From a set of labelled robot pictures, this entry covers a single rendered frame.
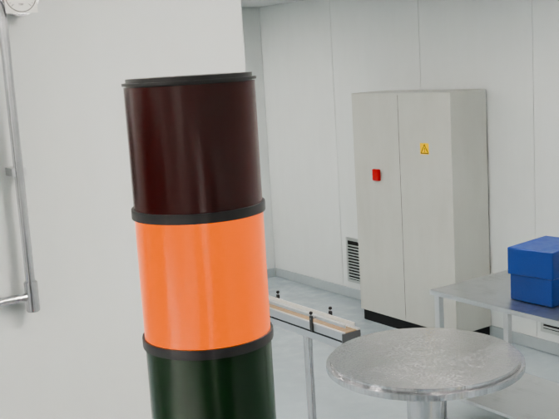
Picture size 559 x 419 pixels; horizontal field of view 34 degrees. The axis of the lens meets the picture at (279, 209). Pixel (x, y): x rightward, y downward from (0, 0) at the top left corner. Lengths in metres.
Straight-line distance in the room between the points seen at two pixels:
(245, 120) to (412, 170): 7.19
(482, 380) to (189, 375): 3.80
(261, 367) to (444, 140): 6.88
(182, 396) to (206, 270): 0.05
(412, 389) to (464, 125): 3.59
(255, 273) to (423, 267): 7.25
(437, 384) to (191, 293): 3.75
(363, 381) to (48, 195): 2.54
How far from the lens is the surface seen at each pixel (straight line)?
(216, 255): 0.32
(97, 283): 1.89
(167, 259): 0.33
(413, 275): 7.69
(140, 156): 0.33
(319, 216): 9.29
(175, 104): 0.32
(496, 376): 4.17
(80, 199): 1.85
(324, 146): 9.08
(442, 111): 7.20
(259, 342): 0.34
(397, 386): 4.04
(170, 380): 0.34
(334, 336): 4.86
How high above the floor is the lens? 2.35
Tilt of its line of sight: 9 degrees down
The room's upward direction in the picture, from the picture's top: 3 degrees counter-clockwise
